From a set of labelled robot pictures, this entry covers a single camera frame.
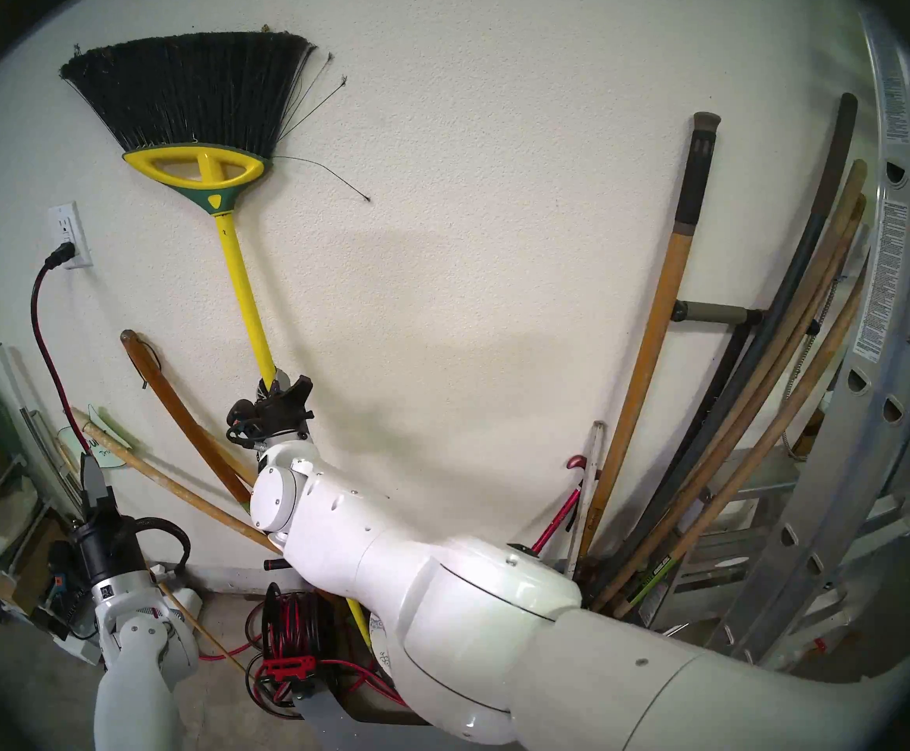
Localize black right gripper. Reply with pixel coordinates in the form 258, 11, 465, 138
226, 372, 316, 450

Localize pale green name sign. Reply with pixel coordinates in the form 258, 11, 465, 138
60, 404, 135, 470

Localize long light wooden stick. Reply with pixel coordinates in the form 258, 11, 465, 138
72, 408, 284, 555

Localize aluminium extension ladder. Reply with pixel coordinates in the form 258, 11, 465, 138
658, 6, 910, 703

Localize orange handle with black grip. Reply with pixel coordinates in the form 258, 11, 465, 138
580, 112, 722, 559

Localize grey metal stepladder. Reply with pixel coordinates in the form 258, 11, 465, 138
635, 444, 823, 656

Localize dark brown curved wooden handle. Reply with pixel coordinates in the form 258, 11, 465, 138
118, 329, 256, 508

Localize bundle of long tool handles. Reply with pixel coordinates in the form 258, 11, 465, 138
603, 92, 858, 578

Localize brown cardboard box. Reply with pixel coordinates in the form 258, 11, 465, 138
0, 515, 65, 609

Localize grey metal rods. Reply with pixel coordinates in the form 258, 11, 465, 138
18, 409, 84, 523

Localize floral ceramic pot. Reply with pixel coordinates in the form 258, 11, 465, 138
367, 607, 402, 681

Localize thin wooden dowel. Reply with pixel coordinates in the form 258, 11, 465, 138
154, 585, 248, 672

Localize white flat measuring stick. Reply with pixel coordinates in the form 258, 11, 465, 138
563, 421, 606, 582

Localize long wooden tool handle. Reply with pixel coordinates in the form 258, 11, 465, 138
614, 271, 870, 620
592, 160, 868, 605
611, 196, 868, 613

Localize black shaft with grey D-grip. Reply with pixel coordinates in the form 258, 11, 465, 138
627, 300, 768, 555

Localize yellow broom black bristles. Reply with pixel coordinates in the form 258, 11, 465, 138
58, 26, 373, 652

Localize white wall outlet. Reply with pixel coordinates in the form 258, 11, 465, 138
48, 202, 93, 271

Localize red hooked tool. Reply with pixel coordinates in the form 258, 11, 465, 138
531, 455, 590, 559

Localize light wooden tool handle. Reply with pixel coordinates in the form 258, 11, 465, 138
205, 437, 258, 486

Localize grey robot torso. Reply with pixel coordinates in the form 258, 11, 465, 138
298, 679, 440, 751

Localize black reel with red cable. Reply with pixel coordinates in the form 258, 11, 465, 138
245, 558, 362, 719

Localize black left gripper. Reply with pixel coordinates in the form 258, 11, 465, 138
72, 453, 147, 591

